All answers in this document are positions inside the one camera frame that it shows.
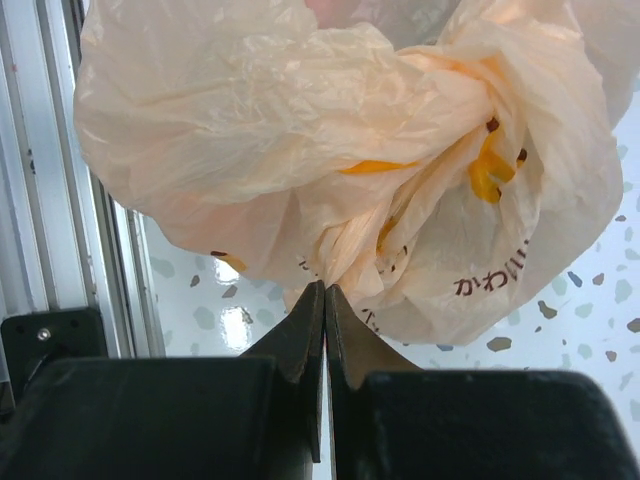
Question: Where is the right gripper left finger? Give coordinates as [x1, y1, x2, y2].
[1, 282, 325, 479]

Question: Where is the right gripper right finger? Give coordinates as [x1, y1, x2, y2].
[325, 286, 639, 479]

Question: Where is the orange translucent plastic bag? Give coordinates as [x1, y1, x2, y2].
[74, 1, 639, 345]

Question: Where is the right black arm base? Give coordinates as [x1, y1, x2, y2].
[1, 307, 108, 403]

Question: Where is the aluminium mounting rail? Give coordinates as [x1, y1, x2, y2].
[1, 0, 165, 357]

